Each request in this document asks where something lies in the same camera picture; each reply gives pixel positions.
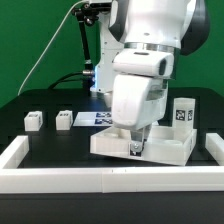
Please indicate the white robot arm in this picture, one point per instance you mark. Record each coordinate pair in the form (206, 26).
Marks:
(141, 41)

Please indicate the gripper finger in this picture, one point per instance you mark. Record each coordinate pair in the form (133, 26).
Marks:
(138, 139)

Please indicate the white U-shaped fence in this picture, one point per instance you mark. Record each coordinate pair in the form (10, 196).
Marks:
(14, 180)

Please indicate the white square tabletop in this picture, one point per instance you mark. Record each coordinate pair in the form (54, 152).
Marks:
(163, 145)

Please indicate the white marker sheet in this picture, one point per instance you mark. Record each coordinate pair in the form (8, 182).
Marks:
(93, 119)

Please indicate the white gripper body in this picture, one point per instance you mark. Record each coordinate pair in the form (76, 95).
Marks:
(140, 88)

